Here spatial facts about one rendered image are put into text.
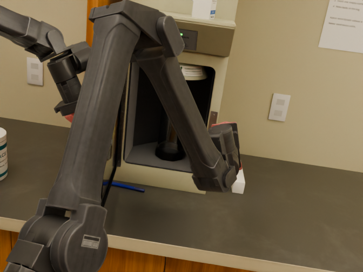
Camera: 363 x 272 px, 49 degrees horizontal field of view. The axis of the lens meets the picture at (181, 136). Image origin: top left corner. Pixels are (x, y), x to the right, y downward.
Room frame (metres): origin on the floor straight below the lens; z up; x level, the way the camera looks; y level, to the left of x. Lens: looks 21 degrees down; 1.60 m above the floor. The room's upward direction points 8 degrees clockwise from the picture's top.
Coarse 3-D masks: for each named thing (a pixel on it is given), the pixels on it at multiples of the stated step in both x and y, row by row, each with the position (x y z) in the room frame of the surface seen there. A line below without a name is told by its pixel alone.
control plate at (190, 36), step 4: (180, 32) 1.10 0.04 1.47; (184, 32) 1.09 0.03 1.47; (188, 32) 1.09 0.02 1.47; (192, 32) 1.09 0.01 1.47; (196, 32) 1.09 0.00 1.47; (184, 36) 1.11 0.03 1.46; (188, 36) 1.10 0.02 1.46; (192, 36) 1.10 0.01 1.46; (196, 36) 1.10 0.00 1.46; (184, 40) 1.12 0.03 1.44; (188, 40) 1.12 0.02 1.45; (192, 40) 1.11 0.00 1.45; (196, 40) 1.11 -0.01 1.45; (188, 44) 1.13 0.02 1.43; (192, 44) 1.13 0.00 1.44; (196, 44) 1.12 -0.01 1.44; (184, 48) 1.14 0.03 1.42; (188, 48) 1.14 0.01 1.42; (192, 48) 1.14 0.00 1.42
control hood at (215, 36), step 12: (168, 12) 1.14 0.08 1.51; (180, 24) 1.07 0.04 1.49; (192, 24) 1.07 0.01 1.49; (204, 24) 1.06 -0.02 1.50; (216, 24) 1.06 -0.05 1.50; (228, 24) 1.06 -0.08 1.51; (204, 36) 1.10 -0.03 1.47; (216, 36) 1.09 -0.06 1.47; (228, 36) 1.08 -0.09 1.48; (204, 48) 1.13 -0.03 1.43; (216, 48) 1.13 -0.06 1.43; (228, 48) 1.12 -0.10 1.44
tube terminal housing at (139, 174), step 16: (144, 0) 1.18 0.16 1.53; (160, 0) 1.18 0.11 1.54; (176, 0) 1.18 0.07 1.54; (224, 0) 1.17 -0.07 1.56; (224, 16) 1.17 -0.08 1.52; (208, 64) 1.18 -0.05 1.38; (224, 64) 1.17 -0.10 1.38; (128, 80) 1.19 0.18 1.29; (224, 80) 1.17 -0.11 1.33; (128, 176) 1.18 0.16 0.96; (144, 176) 1.18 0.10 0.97; (160, 176) 1.18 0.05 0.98; (176, 176) 1.18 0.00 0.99; (192, 192) 1.17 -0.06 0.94
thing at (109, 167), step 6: (114, 132) 1.08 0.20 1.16; (114, 138) 1.09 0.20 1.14; (114, 144) 1.09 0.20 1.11; (114, 150) 1.10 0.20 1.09; (114, 156) 1.11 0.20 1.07; (108, 162) 1.00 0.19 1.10; (114, 162) 1.12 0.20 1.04; (108, 168) 1.01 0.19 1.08; (108, 174) 1.01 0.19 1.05; (108, 180) 1.02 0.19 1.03; (102, 198) 0.93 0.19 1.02
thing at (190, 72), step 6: (180, 66) 1.21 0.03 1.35; (186, 66) 1.21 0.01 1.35; (192, 66) 1.22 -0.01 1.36; (198, 66) 1.23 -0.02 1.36; (204, 66) 1.26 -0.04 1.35; (186, 72) 1.20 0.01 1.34; (192, 72) 1.21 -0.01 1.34; (198, 72) 1.22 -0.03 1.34; (204, 72) 1.25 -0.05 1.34; (186, 78) 1.19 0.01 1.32; (192, 78) 1.20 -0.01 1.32; (198, 78) 1.21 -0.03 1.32; (204, 78) 1.24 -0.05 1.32
